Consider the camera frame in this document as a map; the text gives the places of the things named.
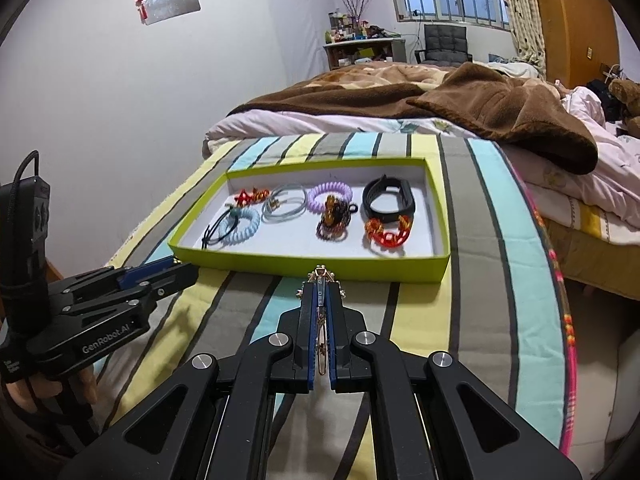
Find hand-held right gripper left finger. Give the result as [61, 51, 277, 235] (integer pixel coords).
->
[59, 280, 321, 480]

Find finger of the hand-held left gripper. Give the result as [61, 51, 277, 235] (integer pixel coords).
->
[62, 262, 200, 320]
[47, 255, 176, 302]

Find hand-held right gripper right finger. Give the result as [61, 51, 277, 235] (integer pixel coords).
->
[322, 282, 583, 480]

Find rose gold bead bracelet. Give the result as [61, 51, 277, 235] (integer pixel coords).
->
[295, 264, 349, 377]

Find black hair tie turquoise bead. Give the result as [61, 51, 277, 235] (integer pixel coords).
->
[201, 205, 241, 250]

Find light blue spiral hair tie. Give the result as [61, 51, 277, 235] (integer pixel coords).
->
[220, 207, 261, 247]

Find green shallow cardboard box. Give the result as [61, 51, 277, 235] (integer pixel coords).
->
[167, 157, 453, 283]

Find red orange chain bracelet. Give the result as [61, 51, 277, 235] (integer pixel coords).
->
[362, 214, 413, 252]

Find blue-grey elastic hair ties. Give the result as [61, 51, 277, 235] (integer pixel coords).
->
[262, 183, 307, 221]

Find purple spiral hair tie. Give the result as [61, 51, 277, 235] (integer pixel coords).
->
[307, 180, 352, 212]

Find person's left hand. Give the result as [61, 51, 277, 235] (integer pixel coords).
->
[9, 366, 99, 414]

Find striped bed sheet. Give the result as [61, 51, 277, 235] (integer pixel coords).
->
[92, 130, 581, 480]

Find black fitness wristband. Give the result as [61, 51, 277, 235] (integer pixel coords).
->
[362, 174, 420, 222]

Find pink plaid bed sheet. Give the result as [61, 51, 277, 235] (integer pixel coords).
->
[505, 155, 581, 456]

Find yellow mattress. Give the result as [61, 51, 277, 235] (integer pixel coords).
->
[542, 217, 640, 301]

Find grey desk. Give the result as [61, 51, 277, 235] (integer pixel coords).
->
[322, 37, 407, 71]

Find brown fleece blanket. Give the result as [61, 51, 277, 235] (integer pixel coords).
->
[227, 62, 599, 176]

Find cluster of bottles on desk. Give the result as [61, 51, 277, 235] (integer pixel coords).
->
[325, 10, 403, 43]

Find black padded chair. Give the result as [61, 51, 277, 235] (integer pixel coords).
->
[415, 23, 473, 66]

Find barred window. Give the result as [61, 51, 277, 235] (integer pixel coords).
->
[390, 0, 512, 31]

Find black clothing pile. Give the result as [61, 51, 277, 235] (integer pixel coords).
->
[587, 79, 621, 121]

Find patterned curtain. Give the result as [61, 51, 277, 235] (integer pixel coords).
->
[492, 0, 547, 78]

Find brown teddy bear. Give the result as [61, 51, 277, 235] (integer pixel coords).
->
[607, 77, 640, 138]

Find wooden wardrobe panel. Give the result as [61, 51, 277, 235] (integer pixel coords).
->
[527, 0, 621, 83]

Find black cable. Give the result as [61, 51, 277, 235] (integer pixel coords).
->
[10, 150, 41, 183]

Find red bead bracelet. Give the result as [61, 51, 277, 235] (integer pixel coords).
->
[235, 187, 271, 207]

